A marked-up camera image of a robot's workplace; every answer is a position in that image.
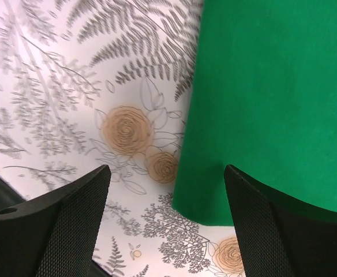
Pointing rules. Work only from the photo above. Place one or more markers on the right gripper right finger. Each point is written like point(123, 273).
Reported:
point(279, 235)

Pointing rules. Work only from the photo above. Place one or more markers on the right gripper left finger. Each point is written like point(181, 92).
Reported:
point(55, 234)

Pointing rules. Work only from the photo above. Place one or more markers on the green t-shirt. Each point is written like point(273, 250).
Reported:
point(264, 100)

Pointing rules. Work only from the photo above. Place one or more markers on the floral table mat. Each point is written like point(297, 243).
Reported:
point(88, 83)

